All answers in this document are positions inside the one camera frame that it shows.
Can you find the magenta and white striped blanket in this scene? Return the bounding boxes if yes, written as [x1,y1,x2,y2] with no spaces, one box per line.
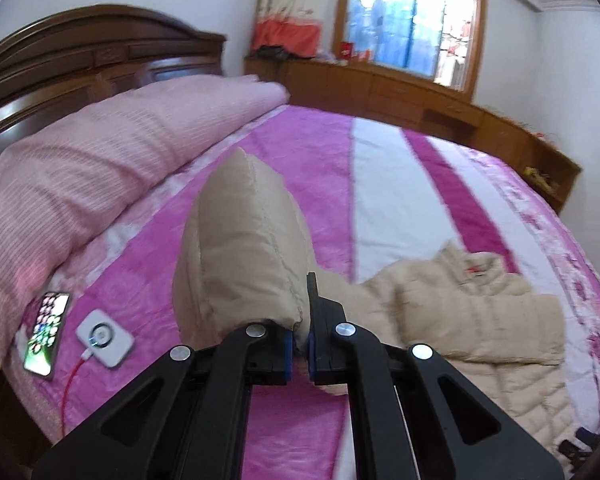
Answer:
[10,105,600,480]

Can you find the long wooden cabinet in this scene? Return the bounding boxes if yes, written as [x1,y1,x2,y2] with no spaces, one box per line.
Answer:
[244,55,583,216]

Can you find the red charging cable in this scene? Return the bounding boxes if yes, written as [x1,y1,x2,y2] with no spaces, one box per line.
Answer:
[60,355,88,437]

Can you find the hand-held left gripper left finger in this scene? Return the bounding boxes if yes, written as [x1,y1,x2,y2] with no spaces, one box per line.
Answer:
[32,324,294,480]

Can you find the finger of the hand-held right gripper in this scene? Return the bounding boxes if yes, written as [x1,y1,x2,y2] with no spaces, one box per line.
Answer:
[557,427,600,471]

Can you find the smartphone with lit screen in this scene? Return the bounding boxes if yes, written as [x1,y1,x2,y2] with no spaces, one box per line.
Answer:
[22,291,72,378]

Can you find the beige down jacket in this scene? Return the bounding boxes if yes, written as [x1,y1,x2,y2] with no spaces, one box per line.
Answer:
[172,147,588,463]

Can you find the pink striped quilt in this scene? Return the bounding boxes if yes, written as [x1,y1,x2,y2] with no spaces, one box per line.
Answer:
[0,74,290,371]

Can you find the yellow items on shelf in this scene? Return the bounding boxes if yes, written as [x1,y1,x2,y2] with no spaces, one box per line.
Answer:
[525,165,561,191]

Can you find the wooden framed window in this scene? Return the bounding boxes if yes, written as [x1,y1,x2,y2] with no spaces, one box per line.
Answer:
[332,0,488,106]

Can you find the white power bank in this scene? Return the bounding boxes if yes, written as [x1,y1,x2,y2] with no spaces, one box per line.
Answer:
[75,309,136,371]

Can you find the floral curtain with red hem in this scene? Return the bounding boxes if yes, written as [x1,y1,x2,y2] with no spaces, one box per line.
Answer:
[252,0,353,58]

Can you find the dark wooden headboard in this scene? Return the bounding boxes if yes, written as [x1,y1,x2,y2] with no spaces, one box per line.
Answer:
[0,4,228,161]

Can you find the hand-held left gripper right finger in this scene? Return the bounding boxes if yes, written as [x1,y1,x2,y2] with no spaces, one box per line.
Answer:
[306,273,566,480]

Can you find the dark cloth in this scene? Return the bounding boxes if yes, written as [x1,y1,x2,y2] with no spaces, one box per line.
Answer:
[250,45,293,62]

